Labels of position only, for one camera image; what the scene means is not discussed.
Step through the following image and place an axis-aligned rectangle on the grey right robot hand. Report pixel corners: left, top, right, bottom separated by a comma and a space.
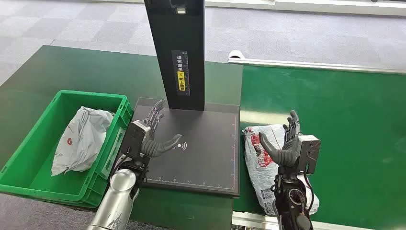
259, 110, 301, 168

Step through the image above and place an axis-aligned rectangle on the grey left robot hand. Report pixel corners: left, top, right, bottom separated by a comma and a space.
141, 99, 183, 159

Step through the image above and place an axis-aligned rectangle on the grey package large red print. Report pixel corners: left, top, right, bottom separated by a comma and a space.
243, 124, 320, 217

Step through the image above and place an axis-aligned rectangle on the black inbound scanner machine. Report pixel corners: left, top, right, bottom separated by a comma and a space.
131, 0, 241, 198

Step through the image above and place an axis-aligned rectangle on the green conveyor belt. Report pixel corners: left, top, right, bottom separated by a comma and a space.
233, 65, 406, 230

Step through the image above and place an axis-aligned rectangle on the grey package small red logo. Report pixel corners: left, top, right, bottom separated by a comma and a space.
50, 106, 115, 177

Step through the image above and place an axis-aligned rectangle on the black yellow label sticker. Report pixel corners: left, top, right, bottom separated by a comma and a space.
171, 49, 191, 96

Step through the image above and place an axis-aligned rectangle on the green plastic crate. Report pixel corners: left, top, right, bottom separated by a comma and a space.
0, 90, 134, 208

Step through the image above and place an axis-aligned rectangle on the white low ledge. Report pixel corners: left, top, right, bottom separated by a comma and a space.
89, 0, 406, 17

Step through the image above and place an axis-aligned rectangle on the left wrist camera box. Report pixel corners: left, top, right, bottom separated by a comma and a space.
120, 120, 152, 160

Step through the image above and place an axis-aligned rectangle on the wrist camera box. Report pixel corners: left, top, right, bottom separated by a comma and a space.
120, 120, 152, 160
297, 135, 322, 174

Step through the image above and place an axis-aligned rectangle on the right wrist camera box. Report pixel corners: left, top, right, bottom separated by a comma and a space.
297, 135, 322, 174

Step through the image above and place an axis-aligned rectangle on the aluminium conveyor frame rail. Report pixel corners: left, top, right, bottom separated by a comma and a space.
231, 211, 375, 230

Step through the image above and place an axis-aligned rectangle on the aluminium conveyor side rail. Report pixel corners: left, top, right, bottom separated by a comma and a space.
227, 57, 406, 75

